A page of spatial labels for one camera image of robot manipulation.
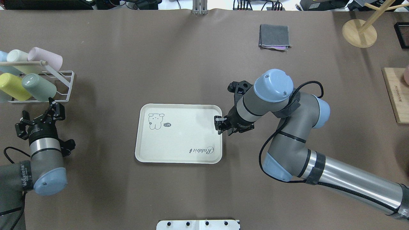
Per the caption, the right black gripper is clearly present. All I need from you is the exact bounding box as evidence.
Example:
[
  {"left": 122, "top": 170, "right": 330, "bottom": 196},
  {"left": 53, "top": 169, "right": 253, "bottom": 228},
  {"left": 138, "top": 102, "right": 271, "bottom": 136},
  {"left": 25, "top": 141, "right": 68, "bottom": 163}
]
[{"left": 214, "top": 80, "right": 254, "bottom": 135}]

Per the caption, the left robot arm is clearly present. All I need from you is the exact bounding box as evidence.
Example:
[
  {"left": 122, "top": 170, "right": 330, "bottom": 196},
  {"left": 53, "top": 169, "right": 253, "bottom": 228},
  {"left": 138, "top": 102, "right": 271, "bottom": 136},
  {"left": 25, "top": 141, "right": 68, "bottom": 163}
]
[{"left": 0, "top": 98, "right": 76, "bottom": 230}]

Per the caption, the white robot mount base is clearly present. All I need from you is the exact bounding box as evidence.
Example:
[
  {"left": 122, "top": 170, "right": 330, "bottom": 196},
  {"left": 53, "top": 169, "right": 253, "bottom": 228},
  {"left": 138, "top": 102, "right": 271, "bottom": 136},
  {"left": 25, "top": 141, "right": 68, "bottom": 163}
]
[{"left": 156, "top": 219, "right": 241, "bottom": 230}]

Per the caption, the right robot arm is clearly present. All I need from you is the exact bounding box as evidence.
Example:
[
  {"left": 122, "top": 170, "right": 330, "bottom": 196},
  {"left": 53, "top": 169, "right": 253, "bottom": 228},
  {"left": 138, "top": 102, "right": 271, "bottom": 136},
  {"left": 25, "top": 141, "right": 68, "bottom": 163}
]
[{"left": 214, "top": 69, "right": 408, "bottom": 221}]

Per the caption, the wooden stand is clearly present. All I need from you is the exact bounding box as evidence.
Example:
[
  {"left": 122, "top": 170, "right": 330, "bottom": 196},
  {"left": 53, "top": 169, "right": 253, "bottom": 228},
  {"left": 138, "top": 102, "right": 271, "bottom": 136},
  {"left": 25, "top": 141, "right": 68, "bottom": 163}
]
[{"left": 342, "top": 0, "right": 409, "bottom": 48}]

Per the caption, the aluminium frame post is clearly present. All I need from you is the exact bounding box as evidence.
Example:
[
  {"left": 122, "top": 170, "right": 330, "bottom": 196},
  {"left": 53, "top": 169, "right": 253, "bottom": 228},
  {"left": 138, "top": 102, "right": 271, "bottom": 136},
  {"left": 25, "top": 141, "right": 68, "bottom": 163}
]
[{"left": 192, "top": 0, "right": 208, "bottom": 15}]

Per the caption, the white wire cup rack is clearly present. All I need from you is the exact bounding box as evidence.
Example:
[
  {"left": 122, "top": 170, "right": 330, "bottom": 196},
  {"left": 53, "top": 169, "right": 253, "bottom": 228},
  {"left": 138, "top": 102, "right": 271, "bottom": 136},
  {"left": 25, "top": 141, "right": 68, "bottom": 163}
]
[{"left": 0, "top": 61, "right": 75, "bottom": 103}]

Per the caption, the cream rabbit tray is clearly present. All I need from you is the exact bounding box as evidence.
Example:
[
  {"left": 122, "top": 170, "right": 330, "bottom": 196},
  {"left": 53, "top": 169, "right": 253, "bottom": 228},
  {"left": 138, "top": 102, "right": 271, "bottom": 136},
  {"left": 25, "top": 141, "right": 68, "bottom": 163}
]
[{"left": 135, "top": 103, "right": 223, "bottom": 164}]

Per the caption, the yellow cup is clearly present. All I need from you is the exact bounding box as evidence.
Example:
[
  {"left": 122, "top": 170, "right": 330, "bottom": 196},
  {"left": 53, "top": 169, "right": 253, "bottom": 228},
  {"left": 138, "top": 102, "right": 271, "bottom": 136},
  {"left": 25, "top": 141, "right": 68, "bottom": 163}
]
[{"left": 0, "top": 73, "right": 32, "bottom": 101}]

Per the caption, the dark brown tray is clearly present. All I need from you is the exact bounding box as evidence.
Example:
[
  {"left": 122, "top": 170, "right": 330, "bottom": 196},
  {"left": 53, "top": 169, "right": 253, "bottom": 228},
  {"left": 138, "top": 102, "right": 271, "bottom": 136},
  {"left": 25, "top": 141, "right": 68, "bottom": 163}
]
[{"left": 394, "top": 22, "right": 409, "bottom": 49}]

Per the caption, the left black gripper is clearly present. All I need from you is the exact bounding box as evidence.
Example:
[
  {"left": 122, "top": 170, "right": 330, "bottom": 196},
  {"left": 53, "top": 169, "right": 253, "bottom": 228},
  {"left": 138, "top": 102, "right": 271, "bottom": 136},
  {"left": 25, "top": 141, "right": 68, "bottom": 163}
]
[{"left": 15, "top": 102, "right": 66, "bottom": 141}]

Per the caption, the white cup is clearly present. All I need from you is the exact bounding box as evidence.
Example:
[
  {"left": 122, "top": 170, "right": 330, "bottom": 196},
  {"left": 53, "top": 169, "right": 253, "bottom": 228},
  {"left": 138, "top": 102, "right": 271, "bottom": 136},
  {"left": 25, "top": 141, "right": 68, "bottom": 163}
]
[{"left": 6, "top": 49, "right": 43, "bottom": 74}]

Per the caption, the green cup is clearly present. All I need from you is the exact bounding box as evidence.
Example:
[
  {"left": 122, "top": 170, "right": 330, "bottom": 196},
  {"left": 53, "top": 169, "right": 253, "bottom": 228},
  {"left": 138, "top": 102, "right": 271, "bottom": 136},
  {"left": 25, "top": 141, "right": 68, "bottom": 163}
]
[{"left": 22, "top": 74, "right": 57, "bottom": 102}]

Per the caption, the light blue cup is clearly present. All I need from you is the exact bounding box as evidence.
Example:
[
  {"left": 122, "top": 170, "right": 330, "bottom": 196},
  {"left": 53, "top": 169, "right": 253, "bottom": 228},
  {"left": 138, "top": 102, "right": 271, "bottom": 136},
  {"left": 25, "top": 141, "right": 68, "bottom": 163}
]
[{"left": 0, "top": 51, "right": 19, "bottom": 76}]

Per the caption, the wooden cutting board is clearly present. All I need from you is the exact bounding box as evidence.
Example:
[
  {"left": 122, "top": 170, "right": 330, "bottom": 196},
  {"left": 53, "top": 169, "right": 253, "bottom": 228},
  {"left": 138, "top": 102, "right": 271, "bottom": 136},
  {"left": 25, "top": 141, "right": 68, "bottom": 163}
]
[{"left": 382, "top": 67, "right": 409, "bottom": 124}]

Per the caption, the pink bowl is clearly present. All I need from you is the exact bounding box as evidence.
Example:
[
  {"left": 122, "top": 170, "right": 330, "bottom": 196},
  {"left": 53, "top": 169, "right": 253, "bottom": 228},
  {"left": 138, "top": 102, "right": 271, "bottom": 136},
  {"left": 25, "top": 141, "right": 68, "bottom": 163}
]
[{"left": 403, "top": 65, "right": 409, "bottom": 85}]

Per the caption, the grey folded cloth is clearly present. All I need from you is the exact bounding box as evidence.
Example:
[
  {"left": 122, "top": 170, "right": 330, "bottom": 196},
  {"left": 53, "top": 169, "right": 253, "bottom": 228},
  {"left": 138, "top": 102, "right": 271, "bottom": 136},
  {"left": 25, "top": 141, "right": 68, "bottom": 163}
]
[{"left": 259, "top": 24, "right": 291, "bottom": 51}]

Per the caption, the pink cup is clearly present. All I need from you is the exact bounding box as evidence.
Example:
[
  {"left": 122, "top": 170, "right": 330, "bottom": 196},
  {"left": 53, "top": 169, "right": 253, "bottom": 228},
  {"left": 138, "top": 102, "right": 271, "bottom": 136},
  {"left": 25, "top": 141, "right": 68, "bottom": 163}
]
[{"left": 27, "top": 47, "right": 63, "bottom": 71}]

